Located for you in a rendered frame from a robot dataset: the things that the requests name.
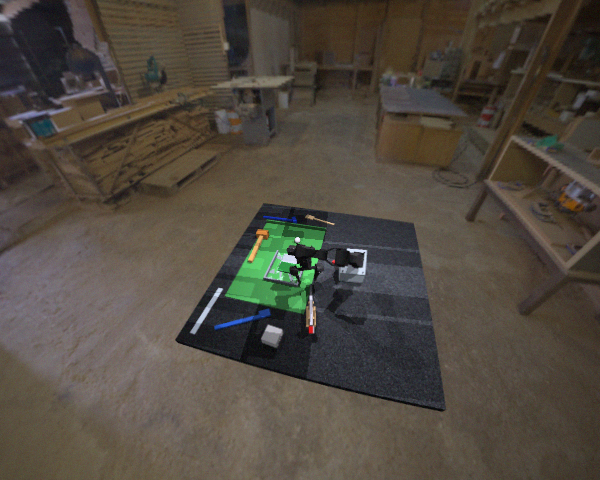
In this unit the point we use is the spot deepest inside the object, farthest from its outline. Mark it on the green putting mat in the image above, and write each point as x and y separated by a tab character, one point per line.
249	284

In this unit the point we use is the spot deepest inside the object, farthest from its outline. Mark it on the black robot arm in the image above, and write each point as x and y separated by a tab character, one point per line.
343	256

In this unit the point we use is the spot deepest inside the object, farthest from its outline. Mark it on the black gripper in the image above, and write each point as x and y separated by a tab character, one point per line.
306	264

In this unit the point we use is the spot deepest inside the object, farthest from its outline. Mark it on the orange mallet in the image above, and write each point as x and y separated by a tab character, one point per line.
261	234

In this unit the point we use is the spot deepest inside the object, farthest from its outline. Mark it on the white flat bar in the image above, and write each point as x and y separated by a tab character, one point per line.
207	308

